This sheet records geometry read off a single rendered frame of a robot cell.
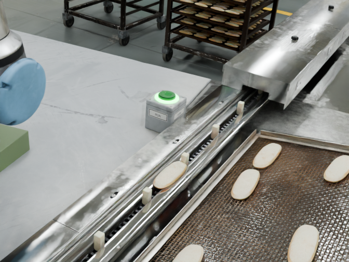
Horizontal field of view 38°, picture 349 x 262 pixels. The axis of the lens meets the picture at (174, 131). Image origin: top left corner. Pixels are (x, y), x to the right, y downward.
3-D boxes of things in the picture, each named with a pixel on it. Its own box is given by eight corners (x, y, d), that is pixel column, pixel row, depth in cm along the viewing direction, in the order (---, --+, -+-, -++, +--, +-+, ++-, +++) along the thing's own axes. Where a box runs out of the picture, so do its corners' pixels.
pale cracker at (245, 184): (243, 169, 93) (243, 164, 93) (264, 172, 92) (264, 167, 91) (226, 198, 85) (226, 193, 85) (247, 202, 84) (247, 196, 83)
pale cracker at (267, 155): (267, 143, 102) (267, 138, 101) (285, 146, 100) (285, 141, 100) (247, 166, 94) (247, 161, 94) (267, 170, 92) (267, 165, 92)
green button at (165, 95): (163, 94, 118) (164, 88, 117) (178, 99, 116) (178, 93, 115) (154, 101, 115) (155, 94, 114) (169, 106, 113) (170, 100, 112)
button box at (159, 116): (159, 127, 125) (162, 87, 120) (187, 136, 122) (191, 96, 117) (141, 141, 119) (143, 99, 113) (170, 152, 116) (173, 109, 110)
